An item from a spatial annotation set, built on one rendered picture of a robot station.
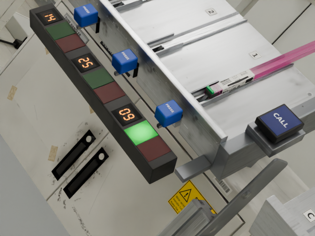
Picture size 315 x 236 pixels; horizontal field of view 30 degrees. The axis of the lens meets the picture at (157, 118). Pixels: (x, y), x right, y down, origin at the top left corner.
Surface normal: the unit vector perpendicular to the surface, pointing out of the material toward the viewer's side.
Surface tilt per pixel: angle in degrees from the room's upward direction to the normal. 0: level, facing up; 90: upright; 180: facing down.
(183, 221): 90
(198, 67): 44
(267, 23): 90
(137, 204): 90
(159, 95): 134
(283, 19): 90
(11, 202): 0
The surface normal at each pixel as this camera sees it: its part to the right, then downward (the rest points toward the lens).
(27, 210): 0.66, -0.71
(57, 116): -0.50, -0.18
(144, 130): 0.14, -0.63
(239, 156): 0.56, 0.68
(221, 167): -0.82, 0.36
